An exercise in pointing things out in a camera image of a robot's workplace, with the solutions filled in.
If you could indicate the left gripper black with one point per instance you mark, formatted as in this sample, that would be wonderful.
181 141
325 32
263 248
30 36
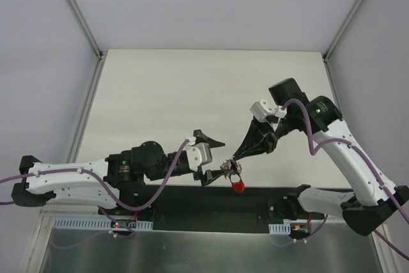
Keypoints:
198 174

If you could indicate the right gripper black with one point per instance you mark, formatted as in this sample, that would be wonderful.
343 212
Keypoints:
272 139

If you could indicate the metal key holder red handle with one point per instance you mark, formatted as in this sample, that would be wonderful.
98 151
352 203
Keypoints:
232 170

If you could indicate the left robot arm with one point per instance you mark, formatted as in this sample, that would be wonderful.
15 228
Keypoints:
100 182

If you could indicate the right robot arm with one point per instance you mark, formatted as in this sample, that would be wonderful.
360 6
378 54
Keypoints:
373 197

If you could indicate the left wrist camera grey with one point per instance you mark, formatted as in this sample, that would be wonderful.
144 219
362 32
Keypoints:
198 155

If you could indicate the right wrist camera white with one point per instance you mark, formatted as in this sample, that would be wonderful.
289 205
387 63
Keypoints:
264 112

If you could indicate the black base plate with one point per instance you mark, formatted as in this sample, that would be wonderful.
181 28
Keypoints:
215 209

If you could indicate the right white cable duct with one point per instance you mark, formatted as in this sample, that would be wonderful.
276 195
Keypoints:
280 229

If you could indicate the white cable duct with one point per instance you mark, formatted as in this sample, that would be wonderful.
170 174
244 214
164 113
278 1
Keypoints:
100 224
280 229

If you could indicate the left white cable duct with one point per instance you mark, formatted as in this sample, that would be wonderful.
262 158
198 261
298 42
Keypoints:
100 224

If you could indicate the right aluminium frame post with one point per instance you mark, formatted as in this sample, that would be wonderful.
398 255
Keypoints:
346 23

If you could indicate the aluminium frame post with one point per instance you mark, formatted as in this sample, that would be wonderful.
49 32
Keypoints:
84 28
346 23

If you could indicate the left aluminium frame post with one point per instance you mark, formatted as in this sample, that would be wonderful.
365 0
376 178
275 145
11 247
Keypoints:
84 28

